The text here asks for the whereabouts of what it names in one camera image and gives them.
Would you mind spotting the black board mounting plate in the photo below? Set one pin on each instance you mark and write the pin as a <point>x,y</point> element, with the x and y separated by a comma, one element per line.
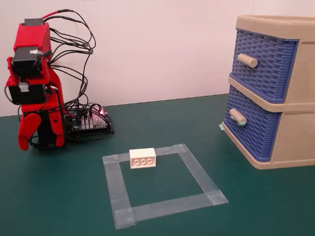
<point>103,134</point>

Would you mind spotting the motor controller circuit board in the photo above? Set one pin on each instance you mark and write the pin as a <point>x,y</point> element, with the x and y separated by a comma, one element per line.
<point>91,120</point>

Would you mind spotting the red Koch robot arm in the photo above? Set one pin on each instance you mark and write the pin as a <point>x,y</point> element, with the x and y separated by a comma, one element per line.
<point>32,34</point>

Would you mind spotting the white toy brick cube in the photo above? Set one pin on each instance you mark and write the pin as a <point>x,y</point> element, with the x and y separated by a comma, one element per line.
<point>142,158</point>

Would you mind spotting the beige plastic drawer cabinet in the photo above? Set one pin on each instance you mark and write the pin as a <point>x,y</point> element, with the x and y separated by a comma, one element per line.
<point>297,137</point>

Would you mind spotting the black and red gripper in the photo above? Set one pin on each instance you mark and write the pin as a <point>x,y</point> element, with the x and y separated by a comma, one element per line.
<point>24,93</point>

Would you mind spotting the translucent tape strip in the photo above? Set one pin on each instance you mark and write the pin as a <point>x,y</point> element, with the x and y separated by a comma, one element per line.
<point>172,205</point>
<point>167,150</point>
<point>197,172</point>
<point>117,186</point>

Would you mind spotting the small green tape piece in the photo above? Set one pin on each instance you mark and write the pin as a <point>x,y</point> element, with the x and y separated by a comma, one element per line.
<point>221,126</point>

